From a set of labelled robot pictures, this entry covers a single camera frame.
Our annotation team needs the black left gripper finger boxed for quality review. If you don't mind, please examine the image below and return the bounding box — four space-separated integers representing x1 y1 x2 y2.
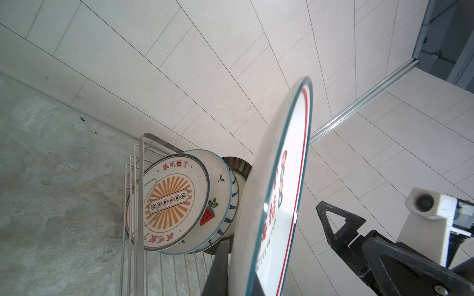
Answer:
201 240 230 296

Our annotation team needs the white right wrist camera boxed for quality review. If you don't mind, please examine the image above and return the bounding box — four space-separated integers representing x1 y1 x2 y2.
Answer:
397 187 474 268

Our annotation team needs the white watermelon pattern plate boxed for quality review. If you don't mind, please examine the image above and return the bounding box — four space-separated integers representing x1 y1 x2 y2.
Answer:
162 149 233 255

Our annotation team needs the metal wire dish rack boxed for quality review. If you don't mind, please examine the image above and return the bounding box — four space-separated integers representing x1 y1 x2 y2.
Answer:
119 132 219 296

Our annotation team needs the white plate orange sunburst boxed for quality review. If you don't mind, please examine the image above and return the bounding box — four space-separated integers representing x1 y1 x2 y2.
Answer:
138 154 211 251

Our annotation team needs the white blue striped plate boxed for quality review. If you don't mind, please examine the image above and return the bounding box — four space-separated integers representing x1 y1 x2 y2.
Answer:
195 170 239 252

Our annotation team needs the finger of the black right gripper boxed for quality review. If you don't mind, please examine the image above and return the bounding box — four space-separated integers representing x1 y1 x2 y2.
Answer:
316 202 381 296
362 238 474 296

